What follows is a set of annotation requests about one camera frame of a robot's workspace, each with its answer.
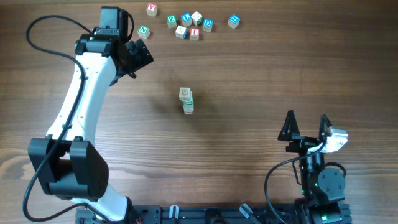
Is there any blue D wooden block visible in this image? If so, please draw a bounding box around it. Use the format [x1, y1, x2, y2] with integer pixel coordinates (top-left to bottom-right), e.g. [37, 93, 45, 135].
[202, 18, 213, 32]

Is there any red Y wooden block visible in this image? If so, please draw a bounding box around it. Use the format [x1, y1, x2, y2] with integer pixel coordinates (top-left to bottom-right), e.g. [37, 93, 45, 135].
[146, 2, 158, 17]

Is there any red I wooden block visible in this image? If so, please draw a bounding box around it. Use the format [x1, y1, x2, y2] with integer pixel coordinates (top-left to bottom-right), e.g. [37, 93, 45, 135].
[190, 28, 200, 40]

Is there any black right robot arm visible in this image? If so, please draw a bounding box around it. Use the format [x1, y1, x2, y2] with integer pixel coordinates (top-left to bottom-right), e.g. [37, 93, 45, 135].
[278, 110, 348, 223]

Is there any green Z wooden block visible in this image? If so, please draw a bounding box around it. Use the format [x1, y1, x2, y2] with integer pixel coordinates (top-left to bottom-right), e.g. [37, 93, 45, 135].
[167, 15, 177, 28]

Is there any green sided wooden block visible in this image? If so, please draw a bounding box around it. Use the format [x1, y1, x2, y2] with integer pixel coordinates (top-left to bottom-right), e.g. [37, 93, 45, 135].
[182, 100, 194, 112]

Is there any green N wooden block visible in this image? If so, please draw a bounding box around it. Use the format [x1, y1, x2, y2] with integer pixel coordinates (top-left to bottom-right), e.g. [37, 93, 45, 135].
[137, 26, 150, 39]

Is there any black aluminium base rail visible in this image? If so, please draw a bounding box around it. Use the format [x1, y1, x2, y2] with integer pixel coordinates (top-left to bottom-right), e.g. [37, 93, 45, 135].
[74, 203, 353, 224]

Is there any plain top wooden block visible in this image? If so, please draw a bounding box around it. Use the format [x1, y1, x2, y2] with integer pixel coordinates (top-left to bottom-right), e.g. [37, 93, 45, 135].
[192, 11, 203, 26]

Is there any blue X wooden block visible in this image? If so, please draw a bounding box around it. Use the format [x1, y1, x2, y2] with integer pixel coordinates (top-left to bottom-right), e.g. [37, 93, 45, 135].
[178, 87, 192, 101]

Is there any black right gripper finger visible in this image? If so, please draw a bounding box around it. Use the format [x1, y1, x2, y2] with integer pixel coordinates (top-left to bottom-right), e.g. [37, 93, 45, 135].
[318, 114, 332, 140]
[277, 110, 300, 141]

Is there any blue sided white block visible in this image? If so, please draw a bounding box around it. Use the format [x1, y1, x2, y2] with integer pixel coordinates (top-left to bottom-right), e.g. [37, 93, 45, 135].
[175, 26, 187, 39]

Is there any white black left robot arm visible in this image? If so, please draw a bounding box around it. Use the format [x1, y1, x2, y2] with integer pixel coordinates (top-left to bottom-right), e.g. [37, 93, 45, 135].
[28, 6, 153, 223]

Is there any blue L wooden block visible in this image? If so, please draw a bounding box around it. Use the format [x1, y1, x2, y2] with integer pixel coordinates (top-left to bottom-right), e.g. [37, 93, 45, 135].
[181, 12, 193, 27]

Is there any blue lone wooden block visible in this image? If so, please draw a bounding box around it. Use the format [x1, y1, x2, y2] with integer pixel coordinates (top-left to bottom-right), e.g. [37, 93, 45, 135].
[228, 14, 240, 29]

